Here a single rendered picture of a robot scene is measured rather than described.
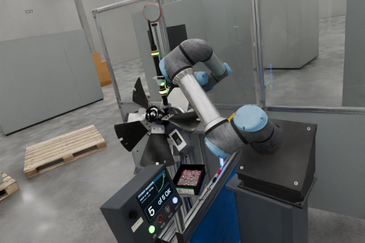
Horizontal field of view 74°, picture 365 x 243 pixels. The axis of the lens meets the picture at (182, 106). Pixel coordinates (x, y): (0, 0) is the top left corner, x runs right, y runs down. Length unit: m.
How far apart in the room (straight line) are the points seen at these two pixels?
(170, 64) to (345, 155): 1.57
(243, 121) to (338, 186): 1.54
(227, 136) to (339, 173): 1.46
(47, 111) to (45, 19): 7.81
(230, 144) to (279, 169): 0.24
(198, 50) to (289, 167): 0.62
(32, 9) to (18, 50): 7.38
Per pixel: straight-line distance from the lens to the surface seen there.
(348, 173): 2.31
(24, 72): 6.87
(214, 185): 1.48
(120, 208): 0.85
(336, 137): 2.15
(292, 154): 1.11
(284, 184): 1.09
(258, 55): 2.01
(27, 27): 13.89
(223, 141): 0.99
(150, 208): 0.93
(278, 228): 1.26
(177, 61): 1.10
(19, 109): 6.90
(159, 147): 1.62
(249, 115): 0.97
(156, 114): 1.63
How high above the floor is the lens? 1.77
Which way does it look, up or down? 19 degrees down
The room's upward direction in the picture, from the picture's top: 11 degrees counter-clockwise
